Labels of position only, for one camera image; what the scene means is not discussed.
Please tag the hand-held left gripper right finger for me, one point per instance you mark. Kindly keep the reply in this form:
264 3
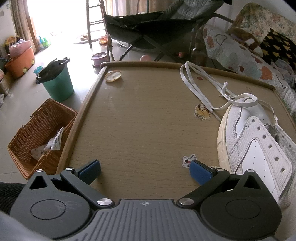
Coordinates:
200 172

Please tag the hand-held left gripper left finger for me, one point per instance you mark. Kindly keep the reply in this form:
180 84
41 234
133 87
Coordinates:
90 171

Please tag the white sneaker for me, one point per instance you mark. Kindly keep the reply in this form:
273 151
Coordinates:
254 150

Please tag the white shoelace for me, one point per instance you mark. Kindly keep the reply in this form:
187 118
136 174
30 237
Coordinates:
245 104

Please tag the cartoon boy sticker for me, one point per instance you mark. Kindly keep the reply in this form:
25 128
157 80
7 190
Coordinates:
214 168

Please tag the crumpled paper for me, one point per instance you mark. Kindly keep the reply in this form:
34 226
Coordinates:
55 141

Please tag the yellow cartoon sticker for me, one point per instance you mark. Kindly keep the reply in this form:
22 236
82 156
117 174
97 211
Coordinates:
202 112

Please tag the wicker basket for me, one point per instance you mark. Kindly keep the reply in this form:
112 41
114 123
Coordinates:
30 129

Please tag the person's dark ribbed clothing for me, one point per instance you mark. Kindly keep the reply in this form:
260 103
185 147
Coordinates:
10 197

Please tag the green trash bin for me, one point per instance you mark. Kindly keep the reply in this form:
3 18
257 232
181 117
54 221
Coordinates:
60 85

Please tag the round tan disc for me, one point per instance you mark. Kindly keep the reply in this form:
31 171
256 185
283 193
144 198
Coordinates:
113 76

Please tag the black trash bag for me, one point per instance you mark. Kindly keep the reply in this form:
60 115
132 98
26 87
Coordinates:
49 69

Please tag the pink lidded container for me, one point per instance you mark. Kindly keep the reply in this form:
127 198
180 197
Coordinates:
99 59

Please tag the blue plastic cup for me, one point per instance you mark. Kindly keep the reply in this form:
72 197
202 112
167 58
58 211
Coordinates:
38 70

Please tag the brown glass jar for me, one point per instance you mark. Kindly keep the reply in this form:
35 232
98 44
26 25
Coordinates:
199 55

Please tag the small pink toy block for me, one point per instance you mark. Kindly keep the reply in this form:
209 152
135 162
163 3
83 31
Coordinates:
180 55

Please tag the patchwork quilt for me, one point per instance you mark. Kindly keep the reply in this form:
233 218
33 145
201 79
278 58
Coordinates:
231 51

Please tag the pink ball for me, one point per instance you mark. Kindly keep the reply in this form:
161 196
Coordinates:
145 58

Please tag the orange plastic tub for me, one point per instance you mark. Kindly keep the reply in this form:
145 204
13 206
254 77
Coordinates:
20 62

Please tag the orange plastic bowl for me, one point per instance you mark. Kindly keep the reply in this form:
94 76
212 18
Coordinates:
103 39

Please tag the pale lilac cloth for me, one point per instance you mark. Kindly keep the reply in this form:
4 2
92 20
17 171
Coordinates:
285 71

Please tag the green plastic toy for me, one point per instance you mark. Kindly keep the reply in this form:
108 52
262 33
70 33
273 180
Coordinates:
44 41

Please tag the pink plastic basket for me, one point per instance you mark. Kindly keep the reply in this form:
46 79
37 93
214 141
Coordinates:
19 48

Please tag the wooden stool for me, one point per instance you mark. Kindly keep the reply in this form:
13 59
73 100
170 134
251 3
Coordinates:
88 27

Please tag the black folding chair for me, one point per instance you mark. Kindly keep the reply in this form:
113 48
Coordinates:
138 32

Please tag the black gold tree pillow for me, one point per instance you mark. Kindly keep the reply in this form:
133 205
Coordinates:
277 46

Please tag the yellow artificial flowers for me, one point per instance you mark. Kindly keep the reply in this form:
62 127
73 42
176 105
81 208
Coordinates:
11 40

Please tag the beige curtain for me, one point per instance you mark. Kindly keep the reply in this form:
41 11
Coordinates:
22 23

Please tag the floral sofa cover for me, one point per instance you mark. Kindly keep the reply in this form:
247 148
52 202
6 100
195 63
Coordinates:
259 18

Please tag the turned wooden post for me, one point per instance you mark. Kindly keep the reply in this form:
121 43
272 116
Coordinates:
110 47

